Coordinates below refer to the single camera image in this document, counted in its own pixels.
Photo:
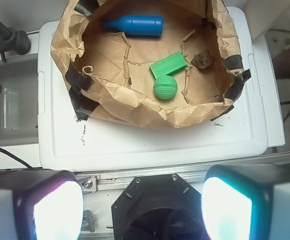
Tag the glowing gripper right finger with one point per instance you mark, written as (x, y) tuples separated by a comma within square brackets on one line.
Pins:
[(247, 202)]

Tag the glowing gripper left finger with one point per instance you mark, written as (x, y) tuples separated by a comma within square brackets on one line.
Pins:
[(40, 204)]

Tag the brown rock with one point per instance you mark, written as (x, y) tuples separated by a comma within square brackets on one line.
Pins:
[(203, 60)]

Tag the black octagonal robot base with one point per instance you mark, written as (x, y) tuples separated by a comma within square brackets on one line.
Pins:
[(158, 207)]

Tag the white plastic lid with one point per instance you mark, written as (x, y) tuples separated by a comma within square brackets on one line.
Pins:
[(66, 143)]

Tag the grey sink basin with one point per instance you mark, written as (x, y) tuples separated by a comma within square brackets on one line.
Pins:
[(19, 101)]

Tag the green dimpled ball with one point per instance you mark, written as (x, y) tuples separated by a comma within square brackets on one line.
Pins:
[(165, 87)]

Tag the green rectangular block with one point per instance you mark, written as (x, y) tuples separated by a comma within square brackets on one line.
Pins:
[(169, 65)]

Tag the brown paper bag tray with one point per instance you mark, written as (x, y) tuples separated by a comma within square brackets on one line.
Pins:
[(107, 72)]

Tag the black faucet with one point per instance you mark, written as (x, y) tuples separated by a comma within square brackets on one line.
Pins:
[(13, 40)]

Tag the blue plastic bottle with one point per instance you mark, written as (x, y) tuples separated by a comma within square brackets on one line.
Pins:
[(136, 25)]

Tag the metal corner bracket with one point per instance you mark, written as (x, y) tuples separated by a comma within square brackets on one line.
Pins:
[(89, 185)]

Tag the aluminium extrusion rail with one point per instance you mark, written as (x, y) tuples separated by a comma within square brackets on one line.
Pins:
[(114, 180)]

